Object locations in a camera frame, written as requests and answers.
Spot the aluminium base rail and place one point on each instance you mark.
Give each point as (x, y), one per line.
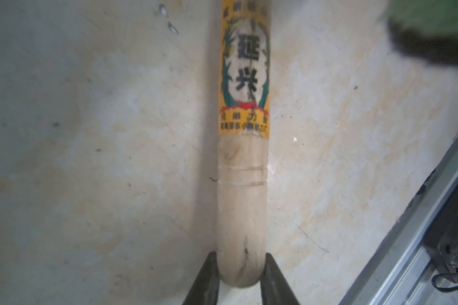
(401, 270)

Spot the green fluffy rag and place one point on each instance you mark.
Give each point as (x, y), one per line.
(429, 18)

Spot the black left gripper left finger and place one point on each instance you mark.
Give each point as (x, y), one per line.
(205, 288)

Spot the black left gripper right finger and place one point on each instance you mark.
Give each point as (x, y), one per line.
(275, 290)

